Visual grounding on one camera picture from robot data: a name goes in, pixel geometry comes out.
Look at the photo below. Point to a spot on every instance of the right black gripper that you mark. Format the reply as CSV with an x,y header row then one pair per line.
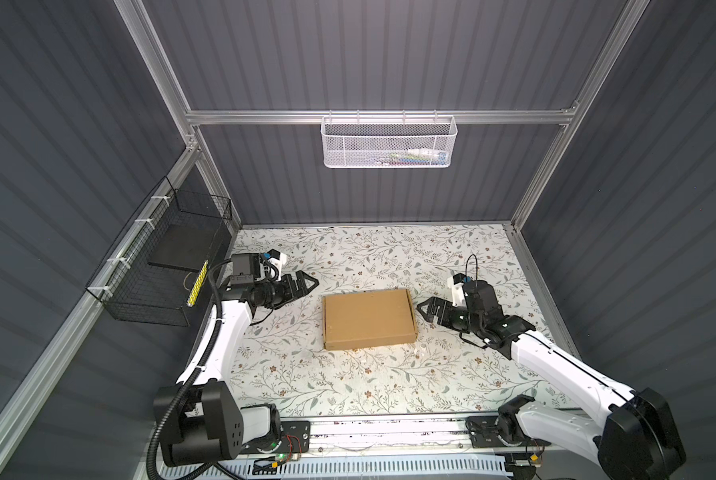
x,y
445,307

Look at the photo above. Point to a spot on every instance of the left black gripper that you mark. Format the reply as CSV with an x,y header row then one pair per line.
x,y
289,293

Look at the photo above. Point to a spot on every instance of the brown cardboard box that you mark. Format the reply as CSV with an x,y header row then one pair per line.
x,y
368,319

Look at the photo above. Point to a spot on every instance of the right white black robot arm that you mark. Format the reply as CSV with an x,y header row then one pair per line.
x,y
628,433

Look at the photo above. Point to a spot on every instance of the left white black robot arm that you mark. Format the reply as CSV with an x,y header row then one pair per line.
x,y
198,421

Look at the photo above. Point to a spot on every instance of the floral patterned table mat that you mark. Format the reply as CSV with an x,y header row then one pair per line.
x,y
282,358

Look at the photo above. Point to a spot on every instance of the yellow marker pen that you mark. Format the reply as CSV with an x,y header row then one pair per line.
x,y
198,285

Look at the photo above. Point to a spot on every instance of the black foam pad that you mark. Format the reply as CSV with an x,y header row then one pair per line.
x,y
182,248

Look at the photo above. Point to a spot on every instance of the pens in white basket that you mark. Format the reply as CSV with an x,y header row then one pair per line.
x,y
413,157

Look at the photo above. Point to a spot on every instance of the aluminium mounting rail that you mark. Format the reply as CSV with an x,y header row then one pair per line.
x,y
394,433

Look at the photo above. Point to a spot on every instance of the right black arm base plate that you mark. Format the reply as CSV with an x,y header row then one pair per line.
x,y
484,432

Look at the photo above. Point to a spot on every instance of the black wire basket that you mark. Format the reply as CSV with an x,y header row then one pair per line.
x,y
157,274

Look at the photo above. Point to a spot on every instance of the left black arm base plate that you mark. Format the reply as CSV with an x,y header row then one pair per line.
x,y
294,438

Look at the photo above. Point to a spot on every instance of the white wire mesh basket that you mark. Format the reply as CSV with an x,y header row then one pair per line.
x,y
350,142

